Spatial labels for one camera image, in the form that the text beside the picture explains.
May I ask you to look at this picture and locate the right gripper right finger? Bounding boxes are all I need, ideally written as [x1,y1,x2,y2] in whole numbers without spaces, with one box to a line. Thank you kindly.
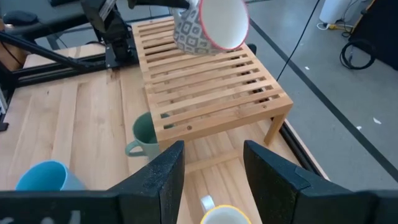
[243,139,358,224]

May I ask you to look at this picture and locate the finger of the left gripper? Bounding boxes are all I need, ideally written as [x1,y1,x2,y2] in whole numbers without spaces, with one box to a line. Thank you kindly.
[127,0,191,9]

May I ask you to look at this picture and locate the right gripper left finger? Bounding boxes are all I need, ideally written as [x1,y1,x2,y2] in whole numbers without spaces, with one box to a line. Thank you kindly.
[108,139,186,224]

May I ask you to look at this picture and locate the red swirl pattern mug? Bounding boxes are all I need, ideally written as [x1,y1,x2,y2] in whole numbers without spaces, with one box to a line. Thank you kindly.
[200,195,252,224]

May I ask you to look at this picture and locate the green mug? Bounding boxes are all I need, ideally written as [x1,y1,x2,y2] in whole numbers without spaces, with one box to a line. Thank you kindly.
[124,111,175,161]

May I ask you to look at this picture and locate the grey diamond pattern mug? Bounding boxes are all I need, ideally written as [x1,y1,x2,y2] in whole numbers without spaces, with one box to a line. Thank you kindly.
[170,0,251,56]

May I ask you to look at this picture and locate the blue mug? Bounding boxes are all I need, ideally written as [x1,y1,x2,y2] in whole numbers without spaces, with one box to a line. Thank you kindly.
[14,160,86,191]

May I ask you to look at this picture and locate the grey desk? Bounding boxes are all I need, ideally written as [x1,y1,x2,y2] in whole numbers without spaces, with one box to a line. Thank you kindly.
[0,0,91,35]

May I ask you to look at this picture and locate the slatted wooden rack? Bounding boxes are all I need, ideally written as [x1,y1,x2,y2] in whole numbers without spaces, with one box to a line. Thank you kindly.
[132,17,294,152]

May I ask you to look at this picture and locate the black computer mouse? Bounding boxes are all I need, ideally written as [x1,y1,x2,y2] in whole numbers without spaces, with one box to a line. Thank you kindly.
[2,10,40,27]

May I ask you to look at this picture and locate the brown curved wooden object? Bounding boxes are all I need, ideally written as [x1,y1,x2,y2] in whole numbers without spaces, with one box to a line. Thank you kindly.
[0,18,29,72]

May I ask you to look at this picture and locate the white floor device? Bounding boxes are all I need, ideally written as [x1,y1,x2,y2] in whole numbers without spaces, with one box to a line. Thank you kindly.
[319,0,354,25]

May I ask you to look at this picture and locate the black case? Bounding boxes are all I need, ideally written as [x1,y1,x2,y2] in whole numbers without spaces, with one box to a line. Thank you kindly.
[349,0,398,72]

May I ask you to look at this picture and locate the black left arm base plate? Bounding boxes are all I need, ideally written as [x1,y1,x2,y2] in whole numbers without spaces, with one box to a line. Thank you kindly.
[104,43,140,69]

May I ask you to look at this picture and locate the long black floor cable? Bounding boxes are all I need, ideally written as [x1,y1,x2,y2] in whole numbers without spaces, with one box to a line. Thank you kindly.
[275,0,321,82]

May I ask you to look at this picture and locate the coiled black cable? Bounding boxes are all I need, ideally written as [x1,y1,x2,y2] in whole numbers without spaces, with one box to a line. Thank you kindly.
[339,39,377,70]

